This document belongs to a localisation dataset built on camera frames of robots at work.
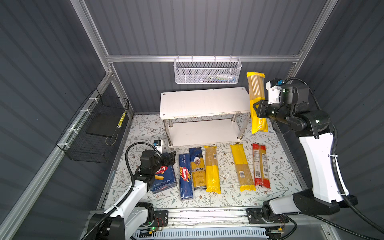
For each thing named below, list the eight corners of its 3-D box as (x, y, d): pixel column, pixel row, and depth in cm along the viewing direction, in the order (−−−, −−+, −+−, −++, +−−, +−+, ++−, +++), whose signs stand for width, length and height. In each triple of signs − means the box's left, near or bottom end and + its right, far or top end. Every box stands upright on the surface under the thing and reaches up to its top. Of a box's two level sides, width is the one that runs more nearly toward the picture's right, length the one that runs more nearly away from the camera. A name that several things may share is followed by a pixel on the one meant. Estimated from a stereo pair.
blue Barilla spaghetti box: (179, 200, 81) (179, 198, 78) (179, 157, 98) (179, 154, 95) (194, 199, 81) (194, 197, 78) (191, 156, 98) (191, 153, 95)
